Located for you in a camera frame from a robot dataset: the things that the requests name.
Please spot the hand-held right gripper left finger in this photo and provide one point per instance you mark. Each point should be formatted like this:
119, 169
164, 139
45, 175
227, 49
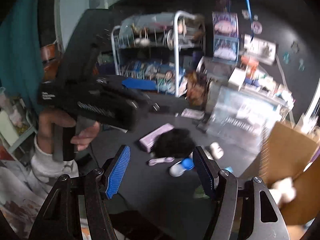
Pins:
117, 175

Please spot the small wall sticker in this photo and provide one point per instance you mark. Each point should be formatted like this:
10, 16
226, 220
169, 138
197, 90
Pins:
286, 58
295, 47
301, 65

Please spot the white and blue bottle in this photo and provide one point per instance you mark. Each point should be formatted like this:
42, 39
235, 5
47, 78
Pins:
181, 168

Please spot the pink card pack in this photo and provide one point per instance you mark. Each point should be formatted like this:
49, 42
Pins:
192, 113

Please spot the small blue tag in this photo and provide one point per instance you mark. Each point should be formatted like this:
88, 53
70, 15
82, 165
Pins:
229, 170

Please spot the small white box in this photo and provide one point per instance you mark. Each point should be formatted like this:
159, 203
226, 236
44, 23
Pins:
237, 78

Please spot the clear plastic bag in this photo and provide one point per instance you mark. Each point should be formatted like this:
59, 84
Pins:
250, 115

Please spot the purple box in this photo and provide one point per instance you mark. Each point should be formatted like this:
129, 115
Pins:
150, 140

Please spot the round badge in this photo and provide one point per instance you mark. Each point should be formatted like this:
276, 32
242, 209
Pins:
256, 27

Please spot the person's left hand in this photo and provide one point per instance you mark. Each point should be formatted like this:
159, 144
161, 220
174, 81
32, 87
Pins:
85, 137

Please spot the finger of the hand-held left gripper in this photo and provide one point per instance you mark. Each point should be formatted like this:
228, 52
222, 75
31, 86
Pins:
170, 106
140, 83

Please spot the white fluffy toy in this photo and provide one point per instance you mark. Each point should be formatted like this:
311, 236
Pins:
283, 190

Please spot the white printed card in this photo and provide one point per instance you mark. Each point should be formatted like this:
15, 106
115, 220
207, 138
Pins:
261, 48

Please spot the person's left forearm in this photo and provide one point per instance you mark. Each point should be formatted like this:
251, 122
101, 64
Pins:
47, 167

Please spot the blue printed package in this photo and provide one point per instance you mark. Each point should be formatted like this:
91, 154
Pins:
225, 50

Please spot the red printed box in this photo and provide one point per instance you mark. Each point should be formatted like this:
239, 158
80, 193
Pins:
250, 67

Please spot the white plush toy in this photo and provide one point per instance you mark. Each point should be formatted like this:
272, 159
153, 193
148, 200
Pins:
216, 150

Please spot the small black tool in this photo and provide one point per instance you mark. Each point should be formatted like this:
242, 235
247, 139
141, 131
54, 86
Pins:
203, 125

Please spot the cardboard box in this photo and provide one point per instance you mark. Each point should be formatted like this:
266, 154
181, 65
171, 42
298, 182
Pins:
287, 150

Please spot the printed picture box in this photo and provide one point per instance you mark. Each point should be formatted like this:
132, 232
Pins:
155, 72

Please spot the black furry pouch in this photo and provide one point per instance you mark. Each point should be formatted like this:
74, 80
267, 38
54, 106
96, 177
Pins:
175, 142

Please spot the purple printed package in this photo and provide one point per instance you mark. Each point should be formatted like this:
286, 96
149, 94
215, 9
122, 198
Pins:
225, 25

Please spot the teal curtain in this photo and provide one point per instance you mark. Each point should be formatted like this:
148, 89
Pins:
20, 42

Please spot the orange brown bag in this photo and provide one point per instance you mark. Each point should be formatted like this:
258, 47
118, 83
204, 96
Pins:
51, 60

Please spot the printed blanket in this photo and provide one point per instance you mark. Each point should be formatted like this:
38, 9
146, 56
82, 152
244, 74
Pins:
20, 200

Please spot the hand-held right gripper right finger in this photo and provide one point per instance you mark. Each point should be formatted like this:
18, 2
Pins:
203, 172

